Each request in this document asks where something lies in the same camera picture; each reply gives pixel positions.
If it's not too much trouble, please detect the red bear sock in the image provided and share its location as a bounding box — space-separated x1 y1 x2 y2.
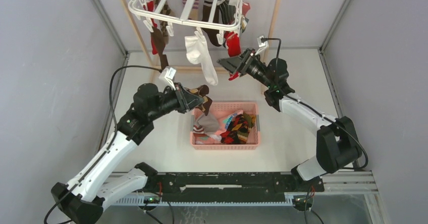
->
145 1 158 55

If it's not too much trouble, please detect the pink patterned sock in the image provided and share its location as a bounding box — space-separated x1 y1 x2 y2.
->
193 110 244 145

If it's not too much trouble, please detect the brown sock striped cuff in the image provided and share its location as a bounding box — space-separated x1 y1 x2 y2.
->
201 0 225 47

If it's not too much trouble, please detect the black camera cable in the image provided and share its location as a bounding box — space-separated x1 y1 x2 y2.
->
260 38 369 170
43 65 163 224

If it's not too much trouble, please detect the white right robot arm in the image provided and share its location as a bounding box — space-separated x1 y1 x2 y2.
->
217 49 367 192

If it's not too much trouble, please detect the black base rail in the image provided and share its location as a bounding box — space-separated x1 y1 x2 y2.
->
135 162 325 203

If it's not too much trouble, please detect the pink plastic basket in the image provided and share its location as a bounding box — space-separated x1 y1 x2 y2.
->
190 101 261 150

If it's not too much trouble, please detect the black right camera cable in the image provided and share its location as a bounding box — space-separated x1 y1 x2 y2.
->
260 38 369 170

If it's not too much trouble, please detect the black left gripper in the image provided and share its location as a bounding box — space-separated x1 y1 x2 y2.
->
148 83 204 122

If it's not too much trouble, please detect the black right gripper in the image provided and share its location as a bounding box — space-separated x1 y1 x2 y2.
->
219 48 275 89

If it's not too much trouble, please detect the red black argyle sock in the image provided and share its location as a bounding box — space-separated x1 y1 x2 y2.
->
221 114 251 145

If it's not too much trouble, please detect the cream white sock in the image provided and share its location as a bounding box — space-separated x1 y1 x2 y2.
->
185 31 219 86

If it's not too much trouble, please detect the white plastic clip hanger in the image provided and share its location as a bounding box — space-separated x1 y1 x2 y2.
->
125 0 244 45

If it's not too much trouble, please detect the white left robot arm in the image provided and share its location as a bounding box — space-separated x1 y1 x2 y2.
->
51 83 204 223

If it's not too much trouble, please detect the red white patterned sock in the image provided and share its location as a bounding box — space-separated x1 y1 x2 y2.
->
225 32 242 81

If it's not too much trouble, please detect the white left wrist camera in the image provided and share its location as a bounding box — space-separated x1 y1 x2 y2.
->
158 66 177 90

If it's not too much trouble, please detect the wooden hanger stand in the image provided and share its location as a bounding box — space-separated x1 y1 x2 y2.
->
112 0 287 95

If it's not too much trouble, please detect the black left camera cable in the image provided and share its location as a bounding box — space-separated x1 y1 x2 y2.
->
43 65 163 224

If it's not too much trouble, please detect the grey ribbed sock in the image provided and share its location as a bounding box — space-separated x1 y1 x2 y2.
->
192 113 220 137

